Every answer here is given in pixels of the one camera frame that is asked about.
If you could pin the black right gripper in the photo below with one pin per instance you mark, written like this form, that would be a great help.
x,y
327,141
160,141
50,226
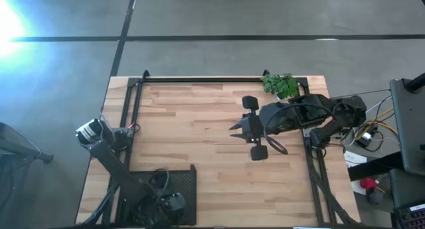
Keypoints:
x,y
259,127

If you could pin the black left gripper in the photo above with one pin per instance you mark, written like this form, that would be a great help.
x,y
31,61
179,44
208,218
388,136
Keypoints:
x,y
172,205

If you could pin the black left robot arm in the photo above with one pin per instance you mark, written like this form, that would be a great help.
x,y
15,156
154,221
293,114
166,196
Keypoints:
x,y
116,169

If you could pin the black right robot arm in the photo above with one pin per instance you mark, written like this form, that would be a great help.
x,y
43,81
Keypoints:
x,y
347,106

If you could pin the black perforated metal tray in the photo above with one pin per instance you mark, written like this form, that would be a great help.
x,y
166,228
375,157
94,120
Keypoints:
x,y
182,182

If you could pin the green potted plant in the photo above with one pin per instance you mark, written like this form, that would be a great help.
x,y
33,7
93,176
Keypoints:
x,y
282,84

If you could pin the white paper box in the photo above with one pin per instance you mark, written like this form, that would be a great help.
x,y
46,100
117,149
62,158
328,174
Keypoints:
x,y
353,157

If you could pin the white power adapter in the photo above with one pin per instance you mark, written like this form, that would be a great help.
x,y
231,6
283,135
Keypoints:
x,y
366,136

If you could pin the red object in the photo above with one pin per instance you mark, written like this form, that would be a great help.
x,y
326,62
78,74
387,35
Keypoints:
x,y
368,183

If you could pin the black flat bar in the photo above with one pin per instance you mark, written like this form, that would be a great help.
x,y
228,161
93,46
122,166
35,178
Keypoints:
x,y
375,167

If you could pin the grey object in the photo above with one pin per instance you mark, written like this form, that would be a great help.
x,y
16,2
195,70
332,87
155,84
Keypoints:
x,y
375,196

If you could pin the black side stand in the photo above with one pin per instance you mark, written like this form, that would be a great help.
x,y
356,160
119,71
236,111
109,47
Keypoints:
x,y
30,153

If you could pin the dark grey monitor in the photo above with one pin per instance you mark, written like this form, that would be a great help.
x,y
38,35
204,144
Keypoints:
x,y
411,129

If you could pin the dark grey case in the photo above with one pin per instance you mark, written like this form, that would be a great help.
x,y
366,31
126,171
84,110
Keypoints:
x,y
408,187

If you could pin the black pole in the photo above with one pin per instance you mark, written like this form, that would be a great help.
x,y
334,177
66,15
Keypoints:
x,y
416,83

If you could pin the black keyboard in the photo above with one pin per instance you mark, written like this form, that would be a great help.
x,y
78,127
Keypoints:
x,y
411,219

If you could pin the black aluminium table frame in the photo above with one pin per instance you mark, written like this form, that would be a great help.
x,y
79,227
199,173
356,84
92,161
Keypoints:
x,y
199,79

